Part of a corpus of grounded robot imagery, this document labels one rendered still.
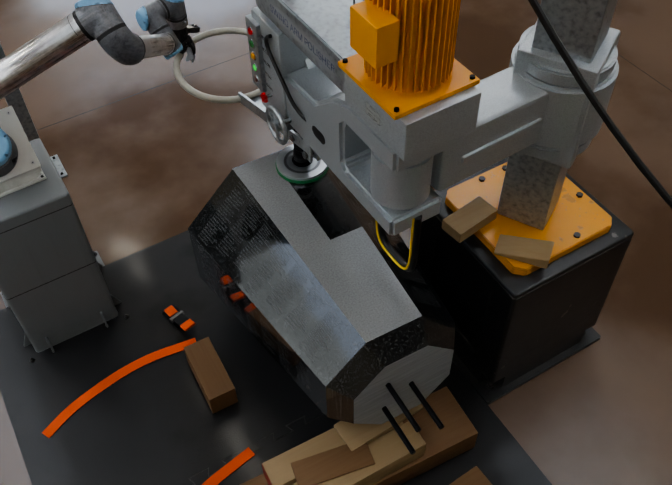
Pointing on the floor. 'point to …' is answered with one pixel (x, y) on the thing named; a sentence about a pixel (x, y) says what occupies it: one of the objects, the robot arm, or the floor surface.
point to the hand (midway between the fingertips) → (188, 57)
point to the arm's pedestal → (50, 263)
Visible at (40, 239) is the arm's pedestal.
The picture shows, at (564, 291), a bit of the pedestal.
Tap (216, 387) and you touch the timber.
